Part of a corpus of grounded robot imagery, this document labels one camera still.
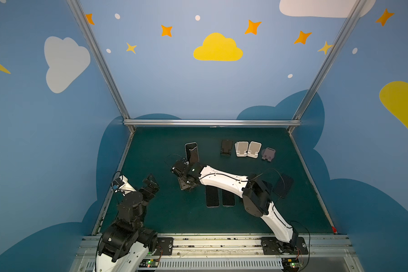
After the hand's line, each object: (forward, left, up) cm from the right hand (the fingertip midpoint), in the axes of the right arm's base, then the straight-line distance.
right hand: (189, 179), depth 89 cm
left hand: (-10, +13, +19) cm, 25 cm away
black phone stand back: (+24, -21, -1) cm, 32 cm away
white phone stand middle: (+24, -30, -1) cm, 39 cm away
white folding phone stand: (+24, -38, -2) cm, 45 cm away
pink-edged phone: (-7, -13, -4) cm, 16 cm away
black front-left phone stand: (-7, -1, +8) cm, 11 cm away
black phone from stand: (+3, -53, -7) cm, 53 cm away
